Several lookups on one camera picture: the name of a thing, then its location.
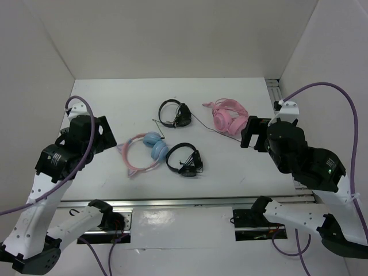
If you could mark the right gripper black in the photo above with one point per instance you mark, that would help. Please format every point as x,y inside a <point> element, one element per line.
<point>254,125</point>

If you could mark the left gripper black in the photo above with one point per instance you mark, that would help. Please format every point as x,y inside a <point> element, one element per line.
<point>106,140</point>

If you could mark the pink blue cat-ear headphones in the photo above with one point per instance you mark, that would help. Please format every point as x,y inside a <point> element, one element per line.
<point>143,152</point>

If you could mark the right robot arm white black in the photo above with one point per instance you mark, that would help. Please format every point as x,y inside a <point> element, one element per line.
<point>342,228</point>

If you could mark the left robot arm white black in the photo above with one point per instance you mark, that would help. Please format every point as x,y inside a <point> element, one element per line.
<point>33,247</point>

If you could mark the black headphones far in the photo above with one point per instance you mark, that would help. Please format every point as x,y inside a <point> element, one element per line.
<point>183,115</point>

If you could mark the pink gaming headset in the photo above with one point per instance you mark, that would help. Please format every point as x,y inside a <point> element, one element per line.
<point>229,116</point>

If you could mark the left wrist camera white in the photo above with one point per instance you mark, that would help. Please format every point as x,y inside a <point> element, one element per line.
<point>77,109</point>

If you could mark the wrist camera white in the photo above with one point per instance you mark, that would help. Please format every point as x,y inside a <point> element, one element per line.
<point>77,109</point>
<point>285,111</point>

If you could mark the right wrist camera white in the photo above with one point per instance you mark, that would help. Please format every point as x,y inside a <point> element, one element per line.
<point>285,111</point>

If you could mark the aluminium side rail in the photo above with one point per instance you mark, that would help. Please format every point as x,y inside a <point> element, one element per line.
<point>274,90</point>

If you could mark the aluminium front rail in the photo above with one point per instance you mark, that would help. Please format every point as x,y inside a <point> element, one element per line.
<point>303,196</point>

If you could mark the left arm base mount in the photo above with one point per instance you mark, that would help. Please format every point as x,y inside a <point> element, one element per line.
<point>119,228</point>

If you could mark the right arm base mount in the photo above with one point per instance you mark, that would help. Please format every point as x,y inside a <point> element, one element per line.
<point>250,226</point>

